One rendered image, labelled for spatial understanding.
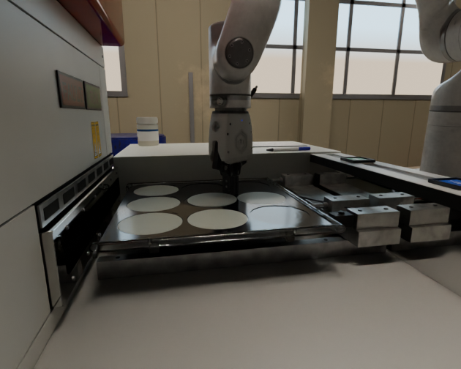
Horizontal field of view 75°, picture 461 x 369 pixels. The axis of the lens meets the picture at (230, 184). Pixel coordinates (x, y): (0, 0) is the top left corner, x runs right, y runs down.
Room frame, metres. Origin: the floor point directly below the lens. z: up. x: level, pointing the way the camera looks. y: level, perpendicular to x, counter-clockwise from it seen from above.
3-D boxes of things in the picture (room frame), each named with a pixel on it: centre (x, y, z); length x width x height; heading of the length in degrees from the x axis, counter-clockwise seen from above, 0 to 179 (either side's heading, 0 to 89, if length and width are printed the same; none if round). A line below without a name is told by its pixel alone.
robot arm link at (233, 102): (0.63, 0.00, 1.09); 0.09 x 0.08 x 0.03; 143
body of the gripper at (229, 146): (0.63, 0.00, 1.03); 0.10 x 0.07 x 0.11; 143
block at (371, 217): (0.49, -0.25, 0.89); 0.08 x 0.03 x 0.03; 101
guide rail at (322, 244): (0.47, -0.04, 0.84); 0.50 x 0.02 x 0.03; 101
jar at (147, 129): (1.04, 0.28, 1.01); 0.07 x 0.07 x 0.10
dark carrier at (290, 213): (0.58, 0.04, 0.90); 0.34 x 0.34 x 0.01; 11
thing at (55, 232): (0.52, 0.25, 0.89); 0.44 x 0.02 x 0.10; 11
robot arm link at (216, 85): (0.63, 0.00, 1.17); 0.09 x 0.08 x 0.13; 8
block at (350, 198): (0.57, -0.23, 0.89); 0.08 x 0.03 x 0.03; 101
